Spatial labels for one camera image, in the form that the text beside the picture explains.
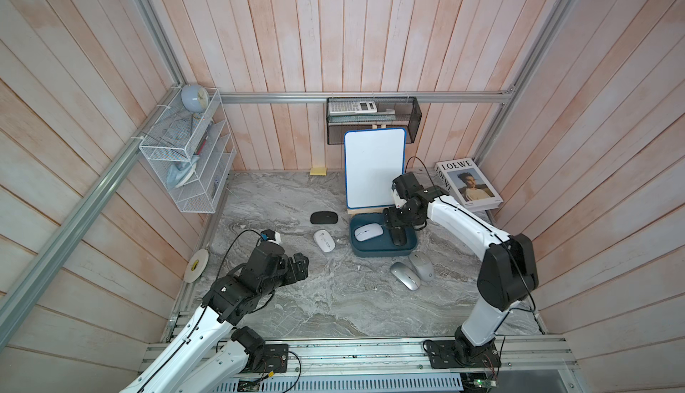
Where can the Loewe book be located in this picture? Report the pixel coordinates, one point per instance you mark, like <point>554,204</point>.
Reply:
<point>468,184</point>

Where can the green circuit board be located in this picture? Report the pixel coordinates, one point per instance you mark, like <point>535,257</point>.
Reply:
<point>477,383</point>

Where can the black rounded mouse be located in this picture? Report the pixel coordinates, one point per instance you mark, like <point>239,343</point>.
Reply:
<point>398,237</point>

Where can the blue framed whiteboard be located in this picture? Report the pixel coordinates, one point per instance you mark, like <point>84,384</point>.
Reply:
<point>372,160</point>

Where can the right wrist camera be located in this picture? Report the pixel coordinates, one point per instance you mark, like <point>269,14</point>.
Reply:
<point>399,201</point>

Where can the flat black mouse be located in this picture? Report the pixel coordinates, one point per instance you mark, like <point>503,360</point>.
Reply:
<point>324,217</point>

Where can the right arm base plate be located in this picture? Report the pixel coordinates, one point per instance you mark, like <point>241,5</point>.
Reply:
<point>459,354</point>

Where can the slim white mouse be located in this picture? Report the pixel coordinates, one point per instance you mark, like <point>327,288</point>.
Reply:
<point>368,232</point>

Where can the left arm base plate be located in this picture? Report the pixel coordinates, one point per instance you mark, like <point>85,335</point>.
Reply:
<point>262,357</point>

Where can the white tape roll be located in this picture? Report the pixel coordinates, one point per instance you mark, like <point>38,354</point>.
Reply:
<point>196,266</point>

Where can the white wire shelf rack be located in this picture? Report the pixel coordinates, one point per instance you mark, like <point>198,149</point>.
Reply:
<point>177,135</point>

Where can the yellow sticky note pad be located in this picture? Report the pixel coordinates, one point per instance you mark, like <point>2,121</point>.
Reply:
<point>319,171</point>

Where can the teal storage box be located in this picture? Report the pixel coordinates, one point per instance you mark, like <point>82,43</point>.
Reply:
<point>381,246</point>

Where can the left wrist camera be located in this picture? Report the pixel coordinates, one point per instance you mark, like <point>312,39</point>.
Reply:
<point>271,236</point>

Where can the light grey mouse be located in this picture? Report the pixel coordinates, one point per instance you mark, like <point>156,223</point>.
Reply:
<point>423,266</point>

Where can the silver mouse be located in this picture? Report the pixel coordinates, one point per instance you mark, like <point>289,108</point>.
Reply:
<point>406,276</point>

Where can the aluminium front rail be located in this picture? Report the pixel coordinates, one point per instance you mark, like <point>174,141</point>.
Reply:
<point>366,356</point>

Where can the white mouse with logo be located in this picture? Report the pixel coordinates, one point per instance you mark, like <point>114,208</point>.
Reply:
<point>324,241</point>

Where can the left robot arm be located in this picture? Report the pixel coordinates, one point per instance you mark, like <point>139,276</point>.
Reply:
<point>211,347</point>

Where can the white calculator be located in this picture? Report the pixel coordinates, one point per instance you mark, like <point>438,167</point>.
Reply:
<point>349,108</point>

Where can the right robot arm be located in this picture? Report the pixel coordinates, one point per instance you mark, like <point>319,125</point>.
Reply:
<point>508,272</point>

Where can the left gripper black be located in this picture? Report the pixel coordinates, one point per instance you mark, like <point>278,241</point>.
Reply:
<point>301,269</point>

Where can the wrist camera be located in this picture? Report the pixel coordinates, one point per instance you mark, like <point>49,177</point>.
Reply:
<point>271,236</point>
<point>399,201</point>

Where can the black mesh wall basket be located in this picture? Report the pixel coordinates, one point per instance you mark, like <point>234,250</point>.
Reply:
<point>392,112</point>

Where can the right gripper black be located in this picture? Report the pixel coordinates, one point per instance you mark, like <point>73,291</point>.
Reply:
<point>390,218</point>

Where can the white item in rack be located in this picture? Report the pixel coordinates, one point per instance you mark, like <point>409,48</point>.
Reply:
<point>179,173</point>

